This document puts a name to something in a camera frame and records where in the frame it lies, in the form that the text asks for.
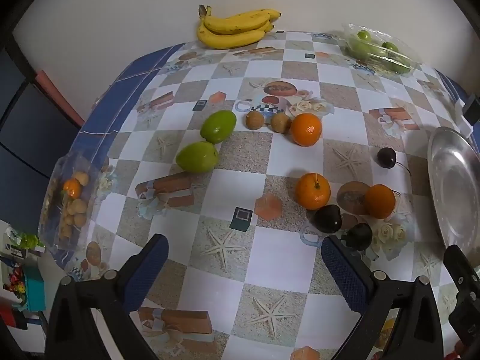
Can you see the pile of tan longans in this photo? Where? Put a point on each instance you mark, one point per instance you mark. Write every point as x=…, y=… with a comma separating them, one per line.
x=78, y=206

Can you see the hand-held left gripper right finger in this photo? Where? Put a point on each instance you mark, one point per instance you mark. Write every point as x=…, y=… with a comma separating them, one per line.
x=343, y=273

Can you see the black box device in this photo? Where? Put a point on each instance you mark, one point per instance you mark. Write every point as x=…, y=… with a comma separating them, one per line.
x=473, y=108

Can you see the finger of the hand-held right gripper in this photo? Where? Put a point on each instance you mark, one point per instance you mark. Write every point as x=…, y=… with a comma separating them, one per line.
x=463, y=273

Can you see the white bracket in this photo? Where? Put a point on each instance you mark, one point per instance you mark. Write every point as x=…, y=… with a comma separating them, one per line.
x=465, y=125

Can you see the round metal plate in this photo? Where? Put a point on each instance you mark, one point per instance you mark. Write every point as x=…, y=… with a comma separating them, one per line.
x=453, y=183

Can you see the yellow banana bunch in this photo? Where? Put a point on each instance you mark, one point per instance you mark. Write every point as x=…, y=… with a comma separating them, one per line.
x=228, y=37

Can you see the checkered printed tablecloth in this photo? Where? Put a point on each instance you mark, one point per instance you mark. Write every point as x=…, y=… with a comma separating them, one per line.
x=277, y=258

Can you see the colourful toys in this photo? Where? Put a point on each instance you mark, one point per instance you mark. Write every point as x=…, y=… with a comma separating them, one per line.
x=14, y=285

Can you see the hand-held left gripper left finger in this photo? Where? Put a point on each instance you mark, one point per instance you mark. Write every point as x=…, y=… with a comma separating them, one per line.
x=144, y=273

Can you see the dark blue cabinet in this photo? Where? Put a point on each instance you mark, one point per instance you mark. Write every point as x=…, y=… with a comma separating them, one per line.
x=22, y=138

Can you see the clear plastic container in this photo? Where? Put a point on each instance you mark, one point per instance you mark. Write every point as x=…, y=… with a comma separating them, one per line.
x=352, y=32

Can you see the brown kiwi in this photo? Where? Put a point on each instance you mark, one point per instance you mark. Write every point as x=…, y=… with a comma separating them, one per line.
x=255, y=120
x=281, y=123

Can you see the dark avocado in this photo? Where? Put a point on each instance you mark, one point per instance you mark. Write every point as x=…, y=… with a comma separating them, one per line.
x=360, y=237

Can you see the green crinkled wrapper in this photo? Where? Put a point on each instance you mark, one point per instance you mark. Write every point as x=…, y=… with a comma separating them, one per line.
x=28, y=240

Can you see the teal box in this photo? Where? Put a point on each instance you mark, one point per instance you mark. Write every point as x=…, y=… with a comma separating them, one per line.
x=34, y=288

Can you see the orange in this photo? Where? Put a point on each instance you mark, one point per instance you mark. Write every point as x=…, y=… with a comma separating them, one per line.
x=380, y=201
x=313, y=191
x=306, y=129

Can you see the pile of small green jujubes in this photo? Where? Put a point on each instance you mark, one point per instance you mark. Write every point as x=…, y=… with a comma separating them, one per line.
x=362, y=48

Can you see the green mango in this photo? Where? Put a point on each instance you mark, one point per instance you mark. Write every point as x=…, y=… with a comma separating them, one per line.
x=218, y=126
x=197, y=157

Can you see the clear plastic bag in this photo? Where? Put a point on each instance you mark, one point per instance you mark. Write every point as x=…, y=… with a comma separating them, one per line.
x=56, y=228

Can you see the small tangerine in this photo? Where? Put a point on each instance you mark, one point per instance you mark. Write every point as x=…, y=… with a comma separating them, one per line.
x=72, y=189

